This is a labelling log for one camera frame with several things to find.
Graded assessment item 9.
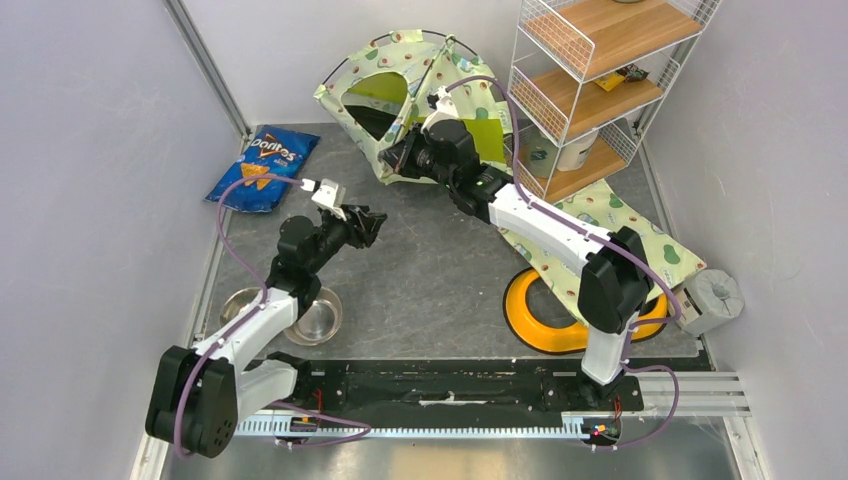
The white wire wooden shelf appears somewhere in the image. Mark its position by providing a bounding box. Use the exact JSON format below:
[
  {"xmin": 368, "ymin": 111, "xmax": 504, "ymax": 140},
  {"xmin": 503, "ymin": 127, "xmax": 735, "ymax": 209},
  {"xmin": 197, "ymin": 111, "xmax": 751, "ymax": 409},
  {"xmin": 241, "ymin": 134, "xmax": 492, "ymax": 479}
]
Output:
[{"xmin": 508, "ymin": 1, "xmax": 720, "ymax": 203}]

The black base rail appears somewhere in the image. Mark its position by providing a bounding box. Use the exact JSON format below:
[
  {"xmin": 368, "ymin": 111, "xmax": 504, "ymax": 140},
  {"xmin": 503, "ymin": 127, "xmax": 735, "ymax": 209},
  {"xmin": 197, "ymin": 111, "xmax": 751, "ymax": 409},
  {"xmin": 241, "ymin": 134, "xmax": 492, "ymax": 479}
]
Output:
[{"xmin": 236, "ymin": 359, "xmax": 674, "ymax": 440}]

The orange pet bowl stand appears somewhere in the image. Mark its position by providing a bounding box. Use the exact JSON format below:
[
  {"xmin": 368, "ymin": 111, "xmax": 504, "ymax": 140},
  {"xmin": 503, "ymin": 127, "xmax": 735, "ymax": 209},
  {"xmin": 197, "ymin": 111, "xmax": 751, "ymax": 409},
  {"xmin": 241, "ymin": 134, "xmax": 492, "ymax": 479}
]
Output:
[{"xmin": 502, "ymin": 268, "xmax": 670, "ymax": 355}]

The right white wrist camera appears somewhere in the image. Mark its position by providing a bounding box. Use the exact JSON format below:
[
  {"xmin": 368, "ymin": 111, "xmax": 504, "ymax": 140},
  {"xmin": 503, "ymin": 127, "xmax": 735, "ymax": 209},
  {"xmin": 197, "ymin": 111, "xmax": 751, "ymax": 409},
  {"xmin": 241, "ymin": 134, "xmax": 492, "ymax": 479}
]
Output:
[{"xmin": 422, "ymin": 86, "xmax": 459, "ymax": 131}]

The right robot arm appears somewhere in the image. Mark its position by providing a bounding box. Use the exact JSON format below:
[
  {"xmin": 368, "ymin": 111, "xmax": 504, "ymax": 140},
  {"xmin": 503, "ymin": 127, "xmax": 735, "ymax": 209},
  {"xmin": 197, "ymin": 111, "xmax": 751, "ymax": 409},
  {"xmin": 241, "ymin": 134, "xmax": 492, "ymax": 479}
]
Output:
[{"xmin": 378, "ymin": 120, "xmax": 654, "ymax": 409}]

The grey wrapped roll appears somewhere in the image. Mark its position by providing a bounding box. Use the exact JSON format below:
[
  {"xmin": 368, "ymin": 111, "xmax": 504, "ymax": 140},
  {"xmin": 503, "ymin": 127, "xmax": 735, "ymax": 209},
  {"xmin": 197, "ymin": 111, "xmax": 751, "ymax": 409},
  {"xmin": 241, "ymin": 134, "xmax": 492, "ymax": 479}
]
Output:
[{"xmin": 675, "ymin": 269, "xmax": 745, "ymax": 336}]

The blue Doritos chip bag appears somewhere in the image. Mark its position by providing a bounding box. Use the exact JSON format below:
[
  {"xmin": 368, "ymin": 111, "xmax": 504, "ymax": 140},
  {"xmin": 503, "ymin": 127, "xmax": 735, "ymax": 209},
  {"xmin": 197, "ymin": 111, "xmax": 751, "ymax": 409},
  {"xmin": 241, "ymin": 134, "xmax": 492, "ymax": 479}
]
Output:
[{"xmin": 204, "ymin": 125, "xmax": 320, "ymax": 213}]

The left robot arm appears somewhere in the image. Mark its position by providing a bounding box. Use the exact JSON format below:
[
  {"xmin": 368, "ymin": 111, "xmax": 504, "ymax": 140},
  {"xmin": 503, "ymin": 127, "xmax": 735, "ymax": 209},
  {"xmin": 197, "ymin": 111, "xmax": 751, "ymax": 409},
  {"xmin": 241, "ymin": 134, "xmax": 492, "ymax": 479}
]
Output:
[{"xmin": 145, "ymin": 204, "xmax": 388, "ymax": 458}]

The green glass jar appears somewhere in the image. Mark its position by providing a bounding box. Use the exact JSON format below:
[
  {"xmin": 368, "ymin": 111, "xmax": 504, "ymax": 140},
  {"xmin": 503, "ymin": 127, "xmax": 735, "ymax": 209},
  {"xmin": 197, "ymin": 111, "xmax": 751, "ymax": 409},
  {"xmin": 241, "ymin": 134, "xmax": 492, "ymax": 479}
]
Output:
[{"xmin": 526, "ymin": 131, "xmax": 560, "ymax": 179}]

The left steel bowl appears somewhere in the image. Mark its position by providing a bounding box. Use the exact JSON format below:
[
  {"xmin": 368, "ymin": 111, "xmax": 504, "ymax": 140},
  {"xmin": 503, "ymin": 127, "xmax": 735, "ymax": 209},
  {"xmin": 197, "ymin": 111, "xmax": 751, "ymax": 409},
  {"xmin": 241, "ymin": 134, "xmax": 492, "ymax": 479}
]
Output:
[{"xmin": 219, "ymin": 287, "xmax": 263, "ymax": 331}]

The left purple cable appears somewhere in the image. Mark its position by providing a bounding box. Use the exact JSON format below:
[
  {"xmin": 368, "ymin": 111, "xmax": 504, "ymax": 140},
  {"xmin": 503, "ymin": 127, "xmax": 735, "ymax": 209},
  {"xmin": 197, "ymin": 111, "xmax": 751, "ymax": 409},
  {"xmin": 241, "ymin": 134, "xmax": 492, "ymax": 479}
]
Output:
[{"xmin": 172, "ymin": 173, "xmax": 309, "ymax": 460}]

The green avocado print mat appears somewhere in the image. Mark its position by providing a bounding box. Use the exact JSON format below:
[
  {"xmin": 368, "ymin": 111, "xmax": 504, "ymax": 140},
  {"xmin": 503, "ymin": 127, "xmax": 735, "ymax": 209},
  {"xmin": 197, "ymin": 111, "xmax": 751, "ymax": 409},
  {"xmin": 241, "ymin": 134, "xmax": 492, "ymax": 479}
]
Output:
[{"xmin": 498, "ymin": 178, "xmax": 709, "ymax": 326}]

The steel bowl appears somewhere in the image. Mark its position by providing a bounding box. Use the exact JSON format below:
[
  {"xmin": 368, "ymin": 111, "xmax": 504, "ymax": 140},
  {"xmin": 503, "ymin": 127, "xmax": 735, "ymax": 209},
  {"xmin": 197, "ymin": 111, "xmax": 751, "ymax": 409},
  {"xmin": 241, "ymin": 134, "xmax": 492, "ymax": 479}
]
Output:
[
  {"xmin": 283, "ymin": 287, "xmax": 343, "ymax": 346},
  {"xmin": 219, "ymin": 287, "xmax": 263, "ymax": 331}
]

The green avocado pet tent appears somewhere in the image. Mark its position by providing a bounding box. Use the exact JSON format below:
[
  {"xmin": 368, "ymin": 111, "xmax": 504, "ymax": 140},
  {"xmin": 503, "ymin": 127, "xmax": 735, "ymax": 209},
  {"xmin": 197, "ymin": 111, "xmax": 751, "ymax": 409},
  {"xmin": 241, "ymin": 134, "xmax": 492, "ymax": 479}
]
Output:
[{"xmin": 313, "ymin": 29, "xmax": 512, "ymax": 185}]

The white paper roll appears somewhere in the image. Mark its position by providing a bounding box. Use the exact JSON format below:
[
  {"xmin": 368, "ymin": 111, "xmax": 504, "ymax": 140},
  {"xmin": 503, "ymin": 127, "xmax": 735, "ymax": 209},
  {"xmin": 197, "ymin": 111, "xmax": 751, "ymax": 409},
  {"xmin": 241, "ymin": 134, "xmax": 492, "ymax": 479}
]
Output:
[{"xmin": 555, "ymin": 130, "xmax": 598, "ymax": 172}]

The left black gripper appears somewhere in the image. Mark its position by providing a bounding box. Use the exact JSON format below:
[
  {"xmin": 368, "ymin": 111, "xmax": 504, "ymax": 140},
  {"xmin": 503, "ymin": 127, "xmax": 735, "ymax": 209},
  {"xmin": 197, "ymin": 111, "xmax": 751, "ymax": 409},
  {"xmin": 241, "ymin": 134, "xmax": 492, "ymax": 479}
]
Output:
[{"xmin": 306, "ymin": 204, "xmax": 387, "ymax": 274}]

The dark snack packet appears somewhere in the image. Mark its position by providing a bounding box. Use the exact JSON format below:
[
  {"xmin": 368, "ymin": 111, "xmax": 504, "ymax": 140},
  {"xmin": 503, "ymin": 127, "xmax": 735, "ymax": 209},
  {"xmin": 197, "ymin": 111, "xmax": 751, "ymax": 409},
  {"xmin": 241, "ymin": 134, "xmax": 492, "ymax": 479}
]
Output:
[{"xmin": 616, "ymin": 64, "xmax": 650, "ymax": 83}]

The yellow snack packet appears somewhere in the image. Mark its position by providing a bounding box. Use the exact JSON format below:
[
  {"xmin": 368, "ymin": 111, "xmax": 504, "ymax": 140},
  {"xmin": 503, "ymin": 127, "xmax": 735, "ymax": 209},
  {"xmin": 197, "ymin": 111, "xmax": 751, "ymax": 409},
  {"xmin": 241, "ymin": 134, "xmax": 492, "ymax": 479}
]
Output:
[{"xmin": 593, "ymin": 71, "xmax": 626, "ymax": 92}]

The right steel bowl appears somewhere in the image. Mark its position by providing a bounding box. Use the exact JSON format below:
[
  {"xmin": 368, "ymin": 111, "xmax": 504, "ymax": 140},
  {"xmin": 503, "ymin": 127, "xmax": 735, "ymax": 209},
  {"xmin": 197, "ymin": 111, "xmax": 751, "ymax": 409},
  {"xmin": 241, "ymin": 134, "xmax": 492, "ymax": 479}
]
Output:
[{"xmin": 283, "ymin": 287, "xmax": 343, "ymax": 346}]

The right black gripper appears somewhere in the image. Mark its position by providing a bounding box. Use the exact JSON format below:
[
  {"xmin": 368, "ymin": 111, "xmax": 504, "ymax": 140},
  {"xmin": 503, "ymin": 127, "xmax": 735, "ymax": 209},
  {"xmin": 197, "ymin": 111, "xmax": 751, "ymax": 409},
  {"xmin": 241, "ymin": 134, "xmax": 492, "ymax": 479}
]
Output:
[{"xmin": 382, "ymin": 119, "xmax": 457, "ymax": 189}]

